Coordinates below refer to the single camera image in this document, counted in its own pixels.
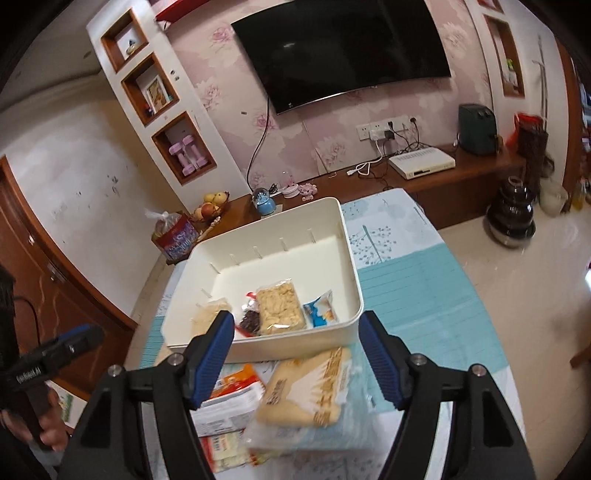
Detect red striped Lipo packet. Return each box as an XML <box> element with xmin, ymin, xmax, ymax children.
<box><xmin>199</xmin><ymin>431</ymin><xmax>264</xmax><ymax>473</ymax></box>

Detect large white biscuit package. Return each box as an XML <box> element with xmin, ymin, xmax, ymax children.
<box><xmin>190</xmin><ymin>381</ymin><xmax>264</xmax><ymax>437</ymax></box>

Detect orange white oats bar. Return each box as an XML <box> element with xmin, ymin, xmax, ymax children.
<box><xmin>211</xmin><ymin>364</ymin><xmax>263</xmax><ymax>399</ymax></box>

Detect dark brownie red wrapper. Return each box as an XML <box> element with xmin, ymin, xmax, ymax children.
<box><xmin>238</xmin><ymin>292</ymin><xmax>260</xmax><ymax>337</ymax></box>

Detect bread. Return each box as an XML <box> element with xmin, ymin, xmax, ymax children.
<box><xmin>242</xmin><ymin>345</ymin><xmax>378</xmax><ymax>454</ymax></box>

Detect clear pack yellow puffs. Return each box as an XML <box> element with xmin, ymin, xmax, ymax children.
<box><xmin>256</xmin><ymin>279</ymin><xmax>307</xmax><ymax>336</ymax></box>

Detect blue white snack packet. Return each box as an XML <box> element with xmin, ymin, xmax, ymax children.
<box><xmin>303</xmin><ymin>290</ymin><xmax>339</xmax><ymax>328</ymax></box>

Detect person left hand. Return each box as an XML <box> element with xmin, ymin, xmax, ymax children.
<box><xmin>1</xmin><ymin>386</ymin><xmax>69</xmax><ymax>452</ymax></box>

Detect brown wooden door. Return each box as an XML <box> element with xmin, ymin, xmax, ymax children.
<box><xmin>1</xmin><ymin>157</ymin><xmax>137</xmax><ymax>400</ymax></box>

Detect teal striped table runner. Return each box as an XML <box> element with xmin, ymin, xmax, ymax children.
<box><xmin>140</xmin><ymin>243</ymin><xmax>509</xmax><ymax>374</ymax></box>

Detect fruit bowl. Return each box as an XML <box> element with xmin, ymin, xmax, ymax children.
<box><xmin>191</xmin><ymin>191</ymin><xmax>230</xmax><ymax>224</ymax></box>

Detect pink dumbbell pair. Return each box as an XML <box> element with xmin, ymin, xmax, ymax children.
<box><xmin>168</xmin><ymin>135</ymin><xmax>208</xmax><ymax>177</ymax></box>

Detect white plastic storage bin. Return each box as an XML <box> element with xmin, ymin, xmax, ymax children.
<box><xmin>161</xmin><ymin>198</ymin><xmax>363</xmax><ymax>363</ymax></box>

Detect blue teapot ornament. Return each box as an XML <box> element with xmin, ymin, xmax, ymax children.
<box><xmin>252</xmin><ymin>188</ymin><xmax>276</xmax><ymax>217</ymax></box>

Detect floral tablecloth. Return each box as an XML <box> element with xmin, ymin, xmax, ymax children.
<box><xmin>140</xmin><ymin>189</ymin><xmax>525</xmax><ymax>479</ymax></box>

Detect framed picture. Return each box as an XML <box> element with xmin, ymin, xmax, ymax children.
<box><xmin>143</xmin><ymin>75</ymin><xmax>171</xmax><ymax>114</ymax></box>

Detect white bucket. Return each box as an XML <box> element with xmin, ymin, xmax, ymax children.
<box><xmin>539</xmin><ymin>178</ymin><xmax>568</xmax><ymax>217</ymax></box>

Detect wooden tv cabinet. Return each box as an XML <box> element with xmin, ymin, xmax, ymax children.
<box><xmin>165</xmin><ymin>144</ymin><xmax>528</xmax><ymax>264</ymax></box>

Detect white set-top box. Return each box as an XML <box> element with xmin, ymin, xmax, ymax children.
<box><xmin>389</xmin><ymin>147</ymin><xmax>456</xmax><ymax>180</ymax></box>

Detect wall power outlet strip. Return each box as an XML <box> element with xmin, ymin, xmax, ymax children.
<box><xmin>356</xmin><ymin>115</ymin><xmax>418</xmax><ymax>143</ymax></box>

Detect black wall television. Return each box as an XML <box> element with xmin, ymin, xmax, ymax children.
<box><xmin>231</xmin><ymin>0</ymin><xmax>451</xmax><ymax>114</ymax></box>

